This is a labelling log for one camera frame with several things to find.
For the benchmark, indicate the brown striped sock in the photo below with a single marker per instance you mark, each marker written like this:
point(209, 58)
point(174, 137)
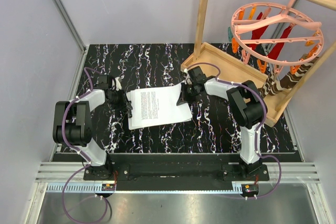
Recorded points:
point(290, 79)
point(266, 89)

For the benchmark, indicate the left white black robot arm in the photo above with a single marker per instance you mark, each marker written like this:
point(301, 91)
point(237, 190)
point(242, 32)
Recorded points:
point(73, 125)

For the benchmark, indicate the pink round clip hanger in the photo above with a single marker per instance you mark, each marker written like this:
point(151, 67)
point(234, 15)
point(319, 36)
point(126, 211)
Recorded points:
point(278, 17)

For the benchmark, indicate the aluminium frame rail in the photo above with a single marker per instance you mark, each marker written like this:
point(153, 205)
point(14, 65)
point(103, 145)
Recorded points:
point(36, 197)

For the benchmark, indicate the black marble pattern mat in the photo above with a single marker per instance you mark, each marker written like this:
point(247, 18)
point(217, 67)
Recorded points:
point(212, 128)

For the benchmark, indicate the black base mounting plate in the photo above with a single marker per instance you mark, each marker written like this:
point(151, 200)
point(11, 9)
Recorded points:
point(178, 177)

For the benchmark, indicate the wooden drying rack stand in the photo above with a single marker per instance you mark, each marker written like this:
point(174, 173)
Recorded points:
point(232, 69)

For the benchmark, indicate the red sock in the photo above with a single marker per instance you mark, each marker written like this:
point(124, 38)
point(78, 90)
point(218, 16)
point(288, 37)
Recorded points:
point(275, 52)
point(256, 34)

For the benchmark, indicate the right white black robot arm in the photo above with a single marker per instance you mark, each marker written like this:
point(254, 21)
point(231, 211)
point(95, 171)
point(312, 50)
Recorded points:
point(247, 107)

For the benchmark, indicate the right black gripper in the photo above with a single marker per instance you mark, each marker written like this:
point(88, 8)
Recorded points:
point(184, 98)

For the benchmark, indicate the white slotted cable duct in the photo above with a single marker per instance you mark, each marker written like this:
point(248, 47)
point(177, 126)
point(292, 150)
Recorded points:
point(74, 188)

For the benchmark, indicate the printed paper sheet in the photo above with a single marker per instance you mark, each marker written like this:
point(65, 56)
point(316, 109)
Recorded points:
point(157, 103)
point(155, 115)

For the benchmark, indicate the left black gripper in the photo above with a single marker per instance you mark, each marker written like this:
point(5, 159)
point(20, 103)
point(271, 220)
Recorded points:
point(124, 103)

